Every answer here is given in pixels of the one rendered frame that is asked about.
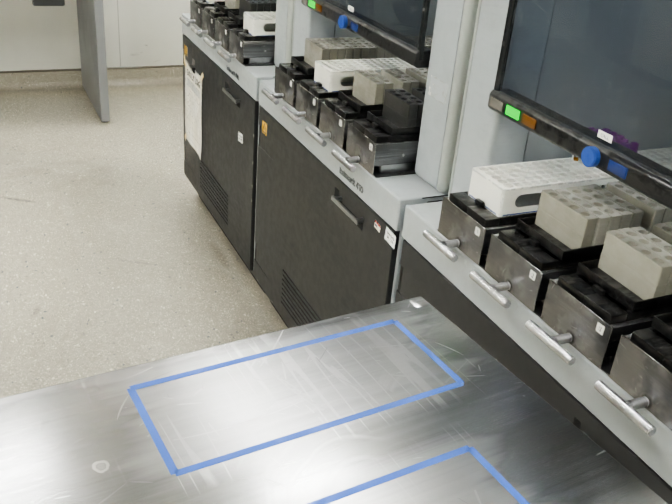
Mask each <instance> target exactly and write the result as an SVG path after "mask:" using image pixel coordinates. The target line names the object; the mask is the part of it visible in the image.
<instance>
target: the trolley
mask: <svg viewBox="0 0 672 504"><path fill-rule="evenodd" d="M0 504H668V503H667V502H666V501H664V500H663V499H662V498H661V497H660V496H659V495H657V494H656V493H655V492H654V491H653V490H651V489H650V488H649V487H648V486H647V485H645V484H644V483H643V482H642V481H641V480H639V479H638V478H637V477H636V476H635V475H634V474H632V473H631V472H630V471H629V470H628V469H626V468H625V467H624V466H623V465H622V464H620V463H619V462H618V461H617V460H616V459H614V458H613V457H612V456H611V455H610V454H609V453H607V452H606V451H605V450H604V449H603V448H601V447H600V446H599V445H598V444H597V443H595V442H594V441H593V440H592V439H591V438H589V437H588V436H587V435H586V434H585V433H584V432H582V431H581V430H580V429H579V428H578V427H576V426H575V425H574V424H573V423H572V422H570V421H569V420H568V419H567V418H566V417H564V416H563V415H562V414H561V413H560V412H559V411H557V410H556V409H555V408H554V407H553V406H551V405H550V404H549V403H548V402H547V401H545V400H544V399H543V398H542V397H541V396H539V395H538V394H537V393H536V392H535V391H534V390H532V389H531V388H530V387H529V386H528V385H526V384H525V383H524V382H523V381H522V380H520V379H519V378H518V377H517V376H516V375H514V374H513V373H512V372H511V371H510V370H509V369H507V368H506V367H505V366H504V365H503V364H501V363H500V362H499V361H498V360H497V359H495V358H494V357H493V356H492V355H491V354H489V353H488V352H487V351H486V350H485V349H484V348H482V347H481V346H480V345H479V344H478V343H476V342H475V341H474V340H473V339H472V338H470V337H469V336H468V335H467V334H466V333H465V332H463V331H462V330H461V329H460V328H459V327H457V326H456V325H455V324H454V323H453V322H451V321H450V320H449V319H448V318H447V317H445V316H444V315H443V314H442V313H441V312H440V311H438V310H437V309H436V308H435V307H434V306H432V305H431V304H430V303H429V302H428V301H426V300H425V299H424V298H423V297H421V296H419V297H415V298H411V299H407V300H403V301H398V302H394V303H390V304H386V305H382V306H378V307H374V308H370V309H366V310H361V311H357V312H353V313H349V314H345V315H341V316H337V317H333V318H328V319H324V320H320V321H316V322H312V323H308V324H304V325H300V326H296V327H291V328H287V329H283V330H279V331H275V332H271V333H267V334H263V335H258V336H254V337H250V338H246V339H242V340H238V341H234V342H230V343H225V344H221V345H217V346H213V347H209V348H205V349H201V350H197V351H193V352H188V353H184V354H180V355H176V356H172V357H168V358H164V359H160V360H155V361H151V362H147V363H143V364H139V365H135V366H131V367H127V368H123V369H118V370H114V371H110V372H106V373H102V374H98V375H94V376H90V377H85V378H81V379H77V380H73V381H69V382H65V383H61V384H57V385H52V386H48V387H44V388H40V389H36V390H32V391H28V392H24V393H20V394H15V395H11V396H7V397H3V398H0Z"/></svg>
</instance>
